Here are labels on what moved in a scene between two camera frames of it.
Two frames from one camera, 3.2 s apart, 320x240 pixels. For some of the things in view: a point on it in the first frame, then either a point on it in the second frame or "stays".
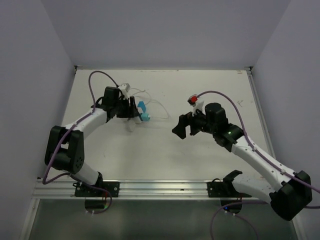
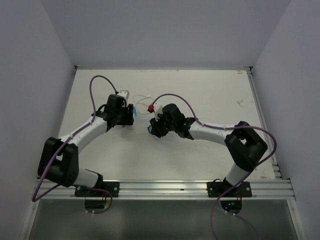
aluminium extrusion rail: (133, 190) stays
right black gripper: (185, 119) to (157, 130)
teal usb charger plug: (145, 116) to (149, 128)
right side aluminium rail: (251, 74) stays
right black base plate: (222, 189) stays
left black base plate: (84, 190) stays
